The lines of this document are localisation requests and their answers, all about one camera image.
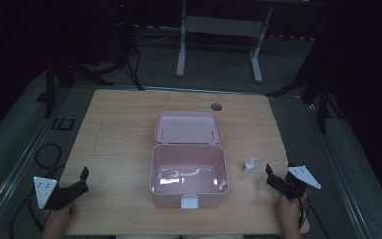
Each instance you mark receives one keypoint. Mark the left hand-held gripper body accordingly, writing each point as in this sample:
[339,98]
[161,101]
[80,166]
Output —
[43,191]

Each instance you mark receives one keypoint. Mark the small white bottle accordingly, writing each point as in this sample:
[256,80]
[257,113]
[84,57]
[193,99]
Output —
[247,167]

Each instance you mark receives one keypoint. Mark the pink plastic box with lid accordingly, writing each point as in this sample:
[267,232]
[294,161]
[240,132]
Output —
[189,159]

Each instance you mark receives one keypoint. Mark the white metal desk frame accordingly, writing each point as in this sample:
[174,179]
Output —
[219,26]

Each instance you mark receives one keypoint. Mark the person's left hand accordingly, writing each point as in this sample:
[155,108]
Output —
[61,212]

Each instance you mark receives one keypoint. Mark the person's right hand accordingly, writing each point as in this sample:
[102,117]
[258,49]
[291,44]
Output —
[288,210]

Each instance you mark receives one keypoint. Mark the black tripod stand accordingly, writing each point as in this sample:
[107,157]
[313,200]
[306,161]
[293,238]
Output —
[63,71]
[321,96]

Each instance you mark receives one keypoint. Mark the black rectangular floor frame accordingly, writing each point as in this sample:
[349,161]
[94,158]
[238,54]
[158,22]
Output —
[63,124]

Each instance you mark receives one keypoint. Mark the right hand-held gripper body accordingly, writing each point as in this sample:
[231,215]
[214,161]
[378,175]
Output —
[303,177]

